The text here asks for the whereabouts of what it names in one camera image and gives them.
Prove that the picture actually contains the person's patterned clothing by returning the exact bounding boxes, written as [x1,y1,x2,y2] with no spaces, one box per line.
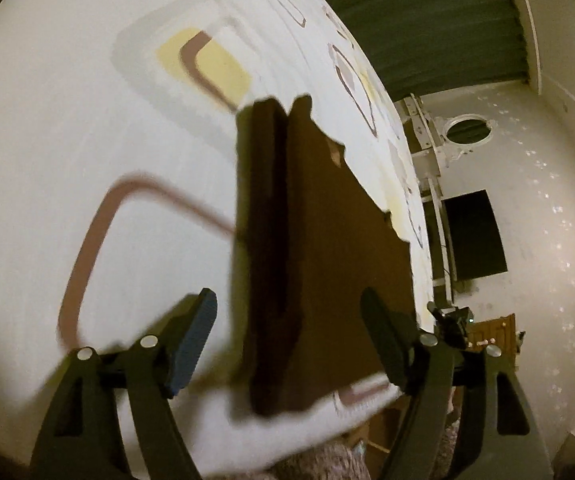
[268,422,373,480]

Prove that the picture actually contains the wooden cabinet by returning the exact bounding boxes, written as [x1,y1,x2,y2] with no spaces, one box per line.
[465,312,518,356]

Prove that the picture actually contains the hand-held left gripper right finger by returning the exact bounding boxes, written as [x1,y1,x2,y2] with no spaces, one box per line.
[360,287,553,480]

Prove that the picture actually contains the bed with patterned white sheet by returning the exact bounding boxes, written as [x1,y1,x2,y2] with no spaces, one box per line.
[0,0,441,480]

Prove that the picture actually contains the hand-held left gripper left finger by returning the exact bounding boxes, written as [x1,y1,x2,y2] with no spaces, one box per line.
[30,287,218,480]

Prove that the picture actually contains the white dressing table with mirror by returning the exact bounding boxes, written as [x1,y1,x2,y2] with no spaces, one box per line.
[400,94,497,306]

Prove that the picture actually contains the small black device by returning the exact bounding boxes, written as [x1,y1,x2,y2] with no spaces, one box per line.
[427,301,473,348]

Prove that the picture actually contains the black flat screen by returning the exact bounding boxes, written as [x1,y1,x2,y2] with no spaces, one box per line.
[441,189,509,282]

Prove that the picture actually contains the green curtain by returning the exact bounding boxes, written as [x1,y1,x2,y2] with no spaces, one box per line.
[295,0,533,103]

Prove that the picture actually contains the brown plaid sweater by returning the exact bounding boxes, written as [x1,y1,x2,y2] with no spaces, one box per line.
[235,94,415,418]

